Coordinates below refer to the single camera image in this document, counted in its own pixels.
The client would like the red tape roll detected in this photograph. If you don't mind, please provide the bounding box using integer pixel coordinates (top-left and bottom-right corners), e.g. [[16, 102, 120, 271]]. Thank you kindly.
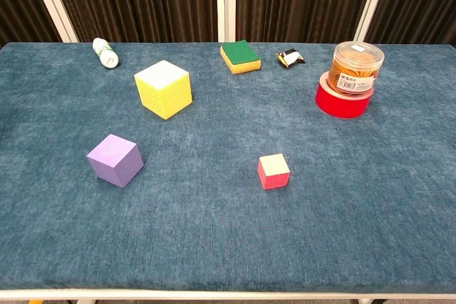
[[314, 70, 374, 120]]

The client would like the clear jar of rubber bands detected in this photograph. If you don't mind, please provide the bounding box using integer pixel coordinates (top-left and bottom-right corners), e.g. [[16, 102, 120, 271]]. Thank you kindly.
[[328, 41, 385, 96]]

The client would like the small red cube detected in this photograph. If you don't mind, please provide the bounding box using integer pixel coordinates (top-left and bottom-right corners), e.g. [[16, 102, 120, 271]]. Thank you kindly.
[[257, 153, 291, 191]]

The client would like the large yellow cube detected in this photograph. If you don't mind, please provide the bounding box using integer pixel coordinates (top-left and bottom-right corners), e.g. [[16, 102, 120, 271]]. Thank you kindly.
[[133, 59, 194, 120]]

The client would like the blue fabric table cover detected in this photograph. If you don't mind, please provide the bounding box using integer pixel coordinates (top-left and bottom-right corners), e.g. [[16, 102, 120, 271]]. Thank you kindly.
[[0, 41, 456, 293]]

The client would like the black white snack packet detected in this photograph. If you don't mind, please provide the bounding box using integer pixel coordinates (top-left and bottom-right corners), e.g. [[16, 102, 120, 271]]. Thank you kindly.
[[276, 48, 306, 69]]

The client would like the purple cube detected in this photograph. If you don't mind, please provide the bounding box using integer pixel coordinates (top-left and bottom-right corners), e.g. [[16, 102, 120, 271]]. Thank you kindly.
[[86, 133, 145, 189]]

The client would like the white table frame edge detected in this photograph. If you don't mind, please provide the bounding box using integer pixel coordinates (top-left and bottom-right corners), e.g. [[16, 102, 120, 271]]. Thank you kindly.
[[0, 288, 456, 304]]

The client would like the white bottle green label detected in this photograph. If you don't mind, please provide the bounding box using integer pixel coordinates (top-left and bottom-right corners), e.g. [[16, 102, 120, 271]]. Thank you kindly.
[[92, 37, 120, 69]]

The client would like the green yellow sponge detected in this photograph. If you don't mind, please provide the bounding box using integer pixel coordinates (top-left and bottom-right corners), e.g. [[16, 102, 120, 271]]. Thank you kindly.
[[219, 39, 262, 75]]

